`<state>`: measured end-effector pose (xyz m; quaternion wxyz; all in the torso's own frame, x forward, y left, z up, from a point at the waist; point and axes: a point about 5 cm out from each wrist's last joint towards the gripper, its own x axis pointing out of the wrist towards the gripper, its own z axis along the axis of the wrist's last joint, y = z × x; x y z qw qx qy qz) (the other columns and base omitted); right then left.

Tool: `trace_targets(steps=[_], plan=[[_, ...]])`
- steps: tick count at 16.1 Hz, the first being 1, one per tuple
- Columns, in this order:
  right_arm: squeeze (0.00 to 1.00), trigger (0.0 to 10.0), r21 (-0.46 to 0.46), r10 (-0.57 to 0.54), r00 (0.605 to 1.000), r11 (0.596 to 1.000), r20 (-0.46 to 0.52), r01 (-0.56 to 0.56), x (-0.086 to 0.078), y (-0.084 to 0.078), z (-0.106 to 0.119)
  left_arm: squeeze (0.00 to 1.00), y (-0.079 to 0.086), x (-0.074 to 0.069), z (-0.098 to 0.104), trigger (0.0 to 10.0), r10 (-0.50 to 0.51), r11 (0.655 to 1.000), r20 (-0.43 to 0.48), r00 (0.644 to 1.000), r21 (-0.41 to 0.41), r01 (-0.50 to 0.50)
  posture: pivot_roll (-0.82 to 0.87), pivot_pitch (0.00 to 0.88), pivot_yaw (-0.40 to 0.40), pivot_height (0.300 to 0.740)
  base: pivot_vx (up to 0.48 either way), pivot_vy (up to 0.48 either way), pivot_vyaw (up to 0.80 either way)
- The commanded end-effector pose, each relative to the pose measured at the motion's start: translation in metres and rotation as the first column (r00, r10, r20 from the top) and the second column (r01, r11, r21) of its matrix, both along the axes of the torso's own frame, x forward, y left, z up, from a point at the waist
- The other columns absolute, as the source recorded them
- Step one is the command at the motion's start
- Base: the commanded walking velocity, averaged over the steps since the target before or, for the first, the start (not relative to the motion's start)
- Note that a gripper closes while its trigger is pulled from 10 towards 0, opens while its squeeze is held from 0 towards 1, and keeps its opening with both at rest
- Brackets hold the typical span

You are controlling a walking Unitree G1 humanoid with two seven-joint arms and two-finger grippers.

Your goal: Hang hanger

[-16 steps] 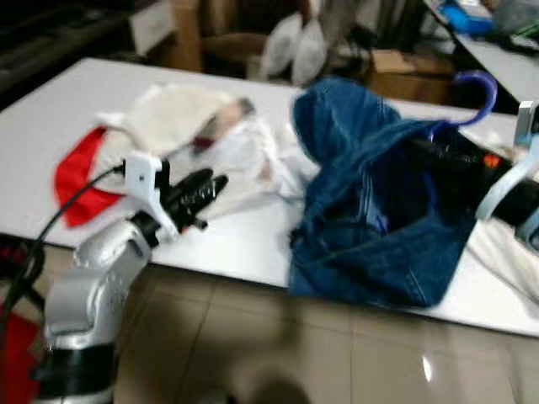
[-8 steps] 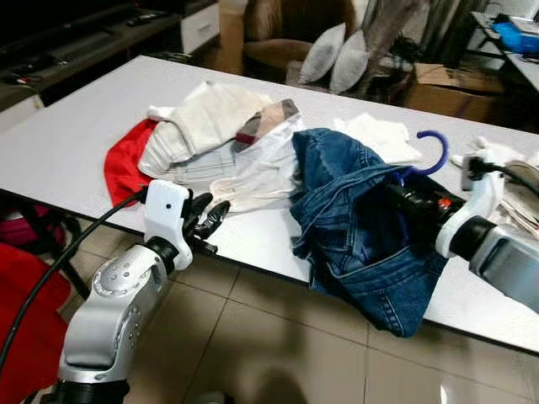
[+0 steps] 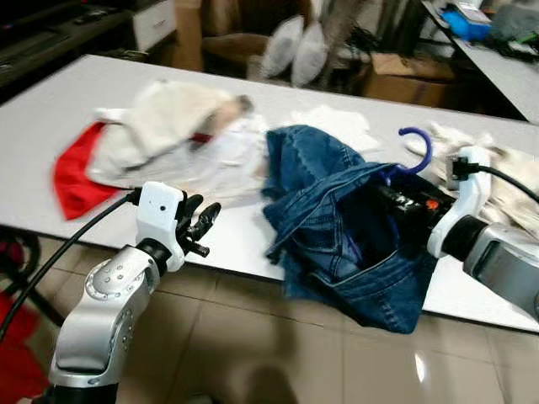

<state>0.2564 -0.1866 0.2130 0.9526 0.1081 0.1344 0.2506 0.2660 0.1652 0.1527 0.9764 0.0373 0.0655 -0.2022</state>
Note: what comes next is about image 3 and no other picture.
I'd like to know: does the blue plastic hanger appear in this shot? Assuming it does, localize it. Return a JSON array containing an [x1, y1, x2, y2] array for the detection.
[[383, 126, 435, 184]]

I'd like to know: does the blue denim jacket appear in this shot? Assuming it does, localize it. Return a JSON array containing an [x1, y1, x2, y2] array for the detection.
[[263, 124, 440, 336]]

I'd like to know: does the white shirt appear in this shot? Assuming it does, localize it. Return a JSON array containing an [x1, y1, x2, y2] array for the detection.
[[87, 108, 272, 205]]

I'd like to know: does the cream jacket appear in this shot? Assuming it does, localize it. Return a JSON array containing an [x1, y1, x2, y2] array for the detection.
[[428, 122, 539, 238]]

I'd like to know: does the white cloth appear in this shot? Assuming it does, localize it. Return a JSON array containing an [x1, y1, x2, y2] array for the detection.
[[291, 104, 382, 157]]

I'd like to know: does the red garment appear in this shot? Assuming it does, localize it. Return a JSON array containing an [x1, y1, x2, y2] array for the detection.
[[52, 122, 129, 221]]

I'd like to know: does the small cardboard box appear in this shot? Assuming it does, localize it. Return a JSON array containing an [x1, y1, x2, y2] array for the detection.
[[364, 52, 462, 108]]

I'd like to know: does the white side table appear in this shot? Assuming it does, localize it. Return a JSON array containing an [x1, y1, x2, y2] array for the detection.
[[419, 0, 539, 125]]

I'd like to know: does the brown armchair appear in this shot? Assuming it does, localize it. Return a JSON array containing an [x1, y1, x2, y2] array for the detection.
[[200, 32, 279, 75]]

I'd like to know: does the large cardboard box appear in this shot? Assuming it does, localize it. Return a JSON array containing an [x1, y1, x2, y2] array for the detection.
[[171, 0, 207, 72]]

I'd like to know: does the grey pillow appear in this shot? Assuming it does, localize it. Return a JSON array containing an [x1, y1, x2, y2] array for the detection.
[[259, 15, 306, 81], [291, 21, 331, 88]]

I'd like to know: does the person in brown trousers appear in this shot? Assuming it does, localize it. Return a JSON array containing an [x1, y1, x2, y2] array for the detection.
[[320, 0, 380, 66]]

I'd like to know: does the white drawer unit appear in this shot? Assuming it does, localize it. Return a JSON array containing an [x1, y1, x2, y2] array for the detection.
[[132, 0, 178, 51]]

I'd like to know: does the blue object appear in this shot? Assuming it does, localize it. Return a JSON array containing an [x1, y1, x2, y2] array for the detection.
[[442, 3, 494, 43]]

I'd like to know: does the dark red fabric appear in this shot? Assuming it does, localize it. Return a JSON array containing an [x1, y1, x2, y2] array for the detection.
[[0, 290, 50, 403]]

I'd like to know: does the grey bag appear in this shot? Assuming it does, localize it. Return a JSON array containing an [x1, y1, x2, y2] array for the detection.
[[488, 3, 539, 45]]

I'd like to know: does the black low cabinet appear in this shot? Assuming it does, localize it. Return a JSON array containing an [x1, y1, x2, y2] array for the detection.
[[0, 0, 136, 92]]

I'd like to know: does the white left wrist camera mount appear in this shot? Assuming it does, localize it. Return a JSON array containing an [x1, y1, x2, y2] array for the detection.
[[135, 181, 186, 273]]

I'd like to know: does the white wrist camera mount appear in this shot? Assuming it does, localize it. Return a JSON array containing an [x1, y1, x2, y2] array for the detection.
[[425, 145, 494, 259], [135, 181, 186, 273]]

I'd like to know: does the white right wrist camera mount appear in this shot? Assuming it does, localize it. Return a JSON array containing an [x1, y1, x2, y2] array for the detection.
[[425, 145, 494, 259]]

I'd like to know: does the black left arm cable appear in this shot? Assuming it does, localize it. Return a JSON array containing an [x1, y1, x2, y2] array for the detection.
[[0, 190, 141, 342]]

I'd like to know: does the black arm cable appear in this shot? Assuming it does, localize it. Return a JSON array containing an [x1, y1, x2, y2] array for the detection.
[[0, 190, 141, 342], [457, 162, 539, 205]]

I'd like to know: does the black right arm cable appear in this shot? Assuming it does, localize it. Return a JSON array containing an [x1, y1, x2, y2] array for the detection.
[[457, 162, 539, 205]]

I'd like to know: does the black table leg frame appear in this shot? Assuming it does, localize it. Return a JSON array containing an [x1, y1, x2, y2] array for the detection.
[[0, 226, 67, 329]]

